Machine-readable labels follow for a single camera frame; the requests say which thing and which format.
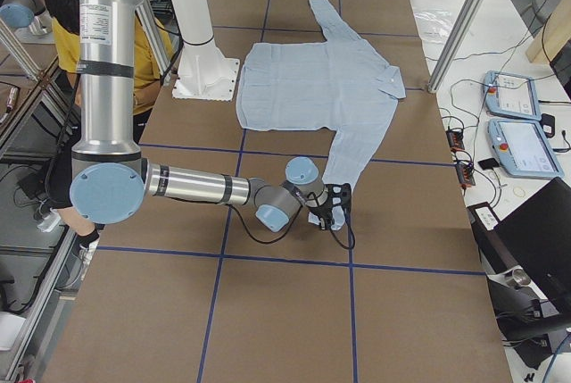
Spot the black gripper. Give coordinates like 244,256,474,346
307,183,352,230

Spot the light blue button shirt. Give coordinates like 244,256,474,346
235,0,407,231

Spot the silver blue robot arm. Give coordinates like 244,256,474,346
1,0,52,36
70,0,352,231

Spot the orange circuit board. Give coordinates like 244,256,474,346
455,161,476,189
446,129,466,151

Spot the black box with label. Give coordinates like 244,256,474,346
467,202,500,239

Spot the yellow rubber band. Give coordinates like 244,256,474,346
513,187,525,197

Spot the metal cup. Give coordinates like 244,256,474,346
504,268,531,289

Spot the near blue teach pendant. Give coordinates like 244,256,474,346
487,118,564,179

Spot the blue teach pendant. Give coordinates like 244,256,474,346
487,118,564,179
483,71,541,121

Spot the black monitor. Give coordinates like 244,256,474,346
476,178,570,312

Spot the far blue teach pendant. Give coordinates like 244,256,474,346
483,71,541,121

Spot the clear plastic bag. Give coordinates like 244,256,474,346
413,9,455,45

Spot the person in yellow shirt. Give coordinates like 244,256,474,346
44,0,173,241

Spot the white camera pillar with base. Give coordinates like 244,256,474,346
171,0,240,101

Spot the aluminium frame post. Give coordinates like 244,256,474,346
427,0,484,93

